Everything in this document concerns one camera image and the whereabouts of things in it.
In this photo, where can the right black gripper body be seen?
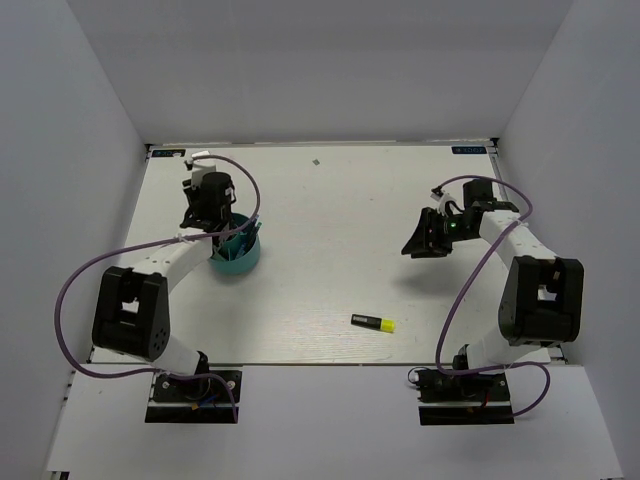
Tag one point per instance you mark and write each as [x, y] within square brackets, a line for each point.
[452, 229]

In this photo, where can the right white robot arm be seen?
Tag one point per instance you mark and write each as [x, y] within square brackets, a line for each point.
[541, 304]

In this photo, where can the left blue corner label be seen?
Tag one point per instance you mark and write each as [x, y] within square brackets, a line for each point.
[168, 153]

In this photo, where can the blue corner label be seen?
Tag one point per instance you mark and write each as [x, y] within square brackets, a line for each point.
[468, 150]
[168, 153]

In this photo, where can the yellow black highlighter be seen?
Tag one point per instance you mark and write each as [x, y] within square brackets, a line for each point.
[373, 323]

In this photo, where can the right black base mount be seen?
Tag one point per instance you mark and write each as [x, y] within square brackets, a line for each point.
[473, 400]

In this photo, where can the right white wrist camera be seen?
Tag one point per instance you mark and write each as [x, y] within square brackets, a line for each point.
[446, 204]

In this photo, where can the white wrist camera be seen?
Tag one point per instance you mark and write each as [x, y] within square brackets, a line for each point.
[446, 204]
[198, 165]

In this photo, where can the right blue corner label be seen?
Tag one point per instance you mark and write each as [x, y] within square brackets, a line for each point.
[468, 150]

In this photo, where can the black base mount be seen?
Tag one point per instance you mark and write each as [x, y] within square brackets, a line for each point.
[202, 402]
[473, 400]

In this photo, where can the blue capped pen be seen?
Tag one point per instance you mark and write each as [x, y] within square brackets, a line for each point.
[243, 249]

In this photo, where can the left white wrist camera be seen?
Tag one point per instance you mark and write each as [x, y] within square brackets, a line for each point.
[198, 165]

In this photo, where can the teal round desk organizer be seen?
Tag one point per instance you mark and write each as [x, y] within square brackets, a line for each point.
[224, 260]

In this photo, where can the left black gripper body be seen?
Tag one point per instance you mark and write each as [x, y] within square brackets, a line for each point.
[193, 197]

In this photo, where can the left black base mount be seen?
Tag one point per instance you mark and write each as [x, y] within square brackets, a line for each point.
[202, 402]

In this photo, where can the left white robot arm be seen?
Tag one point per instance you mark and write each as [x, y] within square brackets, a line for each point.
[132, 315]

